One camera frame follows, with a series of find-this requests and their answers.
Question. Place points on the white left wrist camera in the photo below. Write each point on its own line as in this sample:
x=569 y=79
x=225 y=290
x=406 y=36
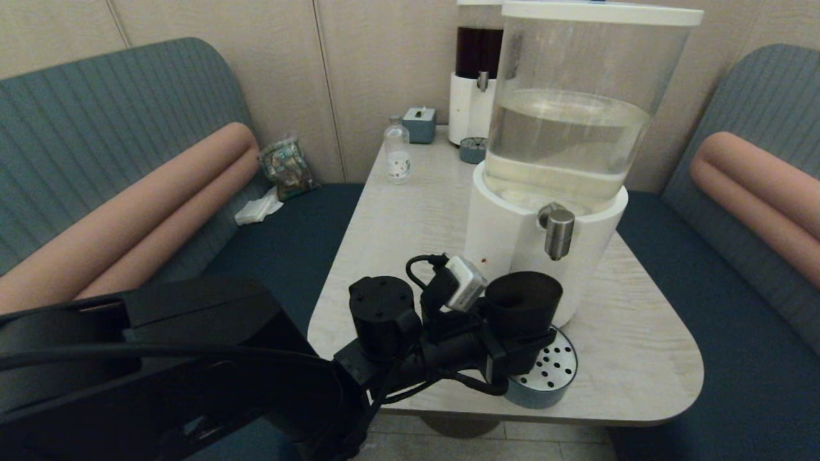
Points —
x=466 y=285

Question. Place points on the clear snack bag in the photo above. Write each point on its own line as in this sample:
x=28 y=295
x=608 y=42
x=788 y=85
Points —
x=288 y=168

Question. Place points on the clear plastic bottle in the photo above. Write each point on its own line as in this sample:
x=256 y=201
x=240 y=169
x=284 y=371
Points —
x=397 y=158

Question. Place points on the teal booth sofa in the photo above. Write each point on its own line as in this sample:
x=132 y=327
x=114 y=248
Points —
x=96 y=128
x=749 y=358

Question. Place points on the black plastic cup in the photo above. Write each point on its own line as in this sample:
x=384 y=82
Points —
x=522 y=304

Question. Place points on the blue grey tissue box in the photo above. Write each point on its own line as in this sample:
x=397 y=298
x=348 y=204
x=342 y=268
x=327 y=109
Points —
x=419 y=126

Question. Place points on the pink bolster cushion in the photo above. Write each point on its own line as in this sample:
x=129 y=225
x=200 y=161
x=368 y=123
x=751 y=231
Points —
x=756 y=192
x=128 y=224

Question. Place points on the small silver dispenser tap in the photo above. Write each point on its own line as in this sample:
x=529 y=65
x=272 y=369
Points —
x=482 y=81

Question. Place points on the silver water dispenser tap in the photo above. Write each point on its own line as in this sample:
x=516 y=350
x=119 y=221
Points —
x=559 y=234

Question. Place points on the dark drink dispenser white base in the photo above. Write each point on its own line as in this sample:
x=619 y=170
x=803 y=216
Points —
x=467 y=109

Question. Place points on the clear water dispenser white base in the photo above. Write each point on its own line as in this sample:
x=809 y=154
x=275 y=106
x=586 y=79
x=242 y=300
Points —
x=512 y=218

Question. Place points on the small blue round drip tray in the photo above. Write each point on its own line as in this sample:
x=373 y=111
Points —
x=473 y=152

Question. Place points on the round metal drip tray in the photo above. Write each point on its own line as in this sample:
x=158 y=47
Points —
x=548 y=378

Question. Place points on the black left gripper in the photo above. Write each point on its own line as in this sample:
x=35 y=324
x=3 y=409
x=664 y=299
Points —
x=461 y=346

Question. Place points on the crumpled white tissue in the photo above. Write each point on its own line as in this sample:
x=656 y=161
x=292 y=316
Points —
x=257 y=209

